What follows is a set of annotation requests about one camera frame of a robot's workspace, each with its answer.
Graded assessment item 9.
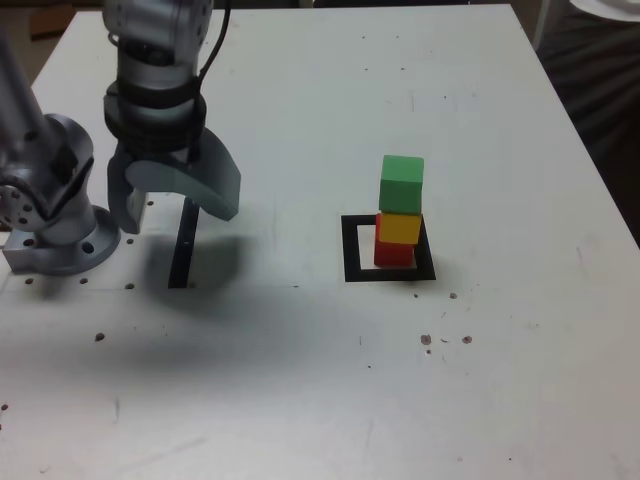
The brown cardboard box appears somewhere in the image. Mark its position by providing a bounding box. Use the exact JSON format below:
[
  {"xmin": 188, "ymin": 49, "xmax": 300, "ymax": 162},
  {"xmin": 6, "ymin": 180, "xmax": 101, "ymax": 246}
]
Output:
[{"xmin": 29, "ymin": 9, "xmax": 76, "ymax": 41}]

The red cube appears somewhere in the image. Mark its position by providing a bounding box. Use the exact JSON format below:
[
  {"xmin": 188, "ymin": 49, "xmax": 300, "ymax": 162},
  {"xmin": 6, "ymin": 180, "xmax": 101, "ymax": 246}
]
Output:
[{"xmin": 373, "ymin": 213, "xmax": 415, "ymax": 268}]

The black tape strip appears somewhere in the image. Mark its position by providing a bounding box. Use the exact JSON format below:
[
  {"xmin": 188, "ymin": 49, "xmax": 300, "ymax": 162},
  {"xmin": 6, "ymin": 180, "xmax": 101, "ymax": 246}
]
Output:
[{"xmin": 168, "ymin": 197, "xmax": 201, "ymax": 290}]

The yellow cube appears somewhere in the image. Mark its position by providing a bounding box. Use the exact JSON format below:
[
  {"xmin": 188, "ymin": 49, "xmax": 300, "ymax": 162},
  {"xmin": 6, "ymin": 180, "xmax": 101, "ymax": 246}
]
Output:
[{"xmin": 375, "ymin": 212, "xmax": 422, "ymax": 246}]

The green cube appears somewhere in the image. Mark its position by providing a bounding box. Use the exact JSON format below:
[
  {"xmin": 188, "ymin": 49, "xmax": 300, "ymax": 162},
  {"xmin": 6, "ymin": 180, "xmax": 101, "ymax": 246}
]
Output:
[{"xmin": 378, "ymin": 154, "xmax": 425, "ymax": 216}]

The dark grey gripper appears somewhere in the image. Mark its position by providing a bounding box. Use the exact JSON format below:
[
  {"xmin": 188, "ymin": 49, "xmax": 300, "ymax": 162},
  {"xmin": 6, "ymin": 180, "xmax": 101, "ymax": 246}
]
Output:
[{"xmin": 107, "ymin": 128, "xmax": 243, "ymax": 235}]

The black tape square outline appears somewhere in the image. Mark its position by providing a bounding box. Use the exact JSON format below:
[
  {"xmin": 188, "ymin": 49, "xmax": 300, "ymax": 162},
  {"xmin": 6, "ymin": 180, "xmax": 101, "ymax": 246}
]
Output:
[{"xmin": 341, "ymin": 214, "xmax": 437, "ymax": 284}]

